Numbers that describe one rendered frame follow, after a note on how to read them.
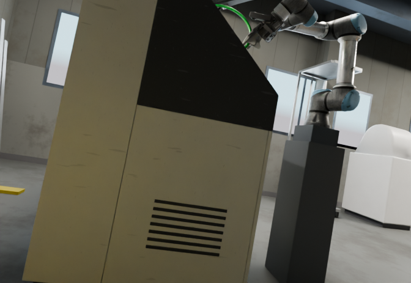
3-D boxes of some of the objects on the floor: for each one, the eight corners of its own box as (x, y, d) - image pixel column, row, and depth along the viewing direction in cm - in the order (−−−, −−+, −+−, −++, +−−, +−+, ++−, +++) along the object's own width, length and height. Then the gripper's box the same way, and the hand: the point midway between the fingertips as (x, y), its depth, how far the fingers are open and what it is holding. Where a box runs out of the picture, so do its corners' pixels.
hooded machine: (337, 210, 414) (350, 123, 422) (369, 214, 428) (381, 131, 435) (380, 228, 338) (395, 121, 345) (418, 233, 351) (431, 130, 359)
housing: (96, 307, 97) (170, -64, 105) (15, 300, 93) (99, -86, 101) (136, 206, 235) (167, 49, 243) (104, 202, 231) (137, 42, 239)
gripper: (282, 19, 115) (248, 54, 124) (287, 27, 127) (256, 58, 136) (270, 7, 117) (236, 41, 126) (276, 15, 129) (246, 47, 138)
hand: (244, 44), depth 131 cm, fingers open, 7 cm apart
